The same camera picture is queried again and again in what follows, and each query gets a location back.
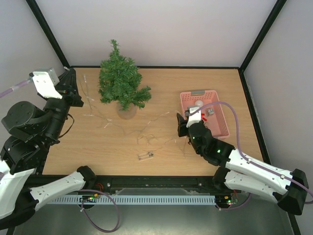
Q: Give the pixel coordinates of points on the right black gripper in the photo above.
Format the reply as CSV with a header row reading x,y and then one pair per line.
x,y
183,126

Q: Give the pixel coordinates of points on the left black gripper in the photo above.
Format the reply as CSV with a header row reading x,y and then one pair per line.
x,y
72,92

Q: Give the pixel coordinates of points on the silver gift box ornament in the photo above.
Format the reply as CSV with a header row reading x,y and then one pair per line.
x,y
210,111

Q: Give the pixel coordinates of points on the pink plastic basket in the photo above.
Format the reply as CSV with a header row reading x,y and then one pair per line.
x,y
216,123

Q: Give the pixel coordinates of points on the clear string lights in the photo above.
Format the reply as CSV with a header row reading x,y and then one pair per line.
x,y
153,128

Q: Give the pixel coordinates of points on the small green christmas tree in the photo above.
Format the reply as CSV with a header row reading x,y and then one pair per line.
x,y
119,80

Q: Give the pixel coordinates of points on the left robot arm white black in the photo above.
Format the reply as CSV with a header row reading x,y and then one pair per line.
x,y
32,132

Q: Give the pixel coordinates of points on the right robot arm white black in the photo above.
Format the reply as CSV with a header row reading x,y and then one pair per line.
x,y
239,171

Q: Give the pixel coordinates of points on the red ribbon bow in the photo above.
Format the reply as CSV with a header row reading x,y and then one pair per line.
x,y
203,117

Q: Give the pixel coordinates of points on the white ball ornament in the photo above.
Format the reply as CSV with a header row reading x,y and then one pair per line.
x,y
199,103

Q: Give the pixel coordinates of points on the clear battery box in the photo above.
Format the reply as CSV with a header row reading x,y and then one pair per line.
x,y
145,156

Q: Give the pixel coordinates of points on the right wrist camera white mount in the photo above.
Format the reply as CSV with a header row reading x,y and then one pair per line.
x,y
193,115

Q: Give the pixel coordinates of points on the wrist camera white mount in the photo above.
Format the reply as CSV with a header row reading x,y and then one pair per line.
x,y
193,115
45,81

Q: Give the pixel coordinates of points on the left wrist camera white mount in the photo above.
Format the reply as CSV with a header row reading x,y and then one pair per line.
x,y
45,81

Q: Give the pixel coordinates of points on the black aluminium rail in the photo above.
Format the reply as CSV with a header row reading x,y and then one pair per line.
x,y
110,184

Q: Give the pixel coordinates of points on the light blue cable duct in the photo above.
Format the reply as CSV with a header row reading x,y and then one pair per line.
x,y
136,200

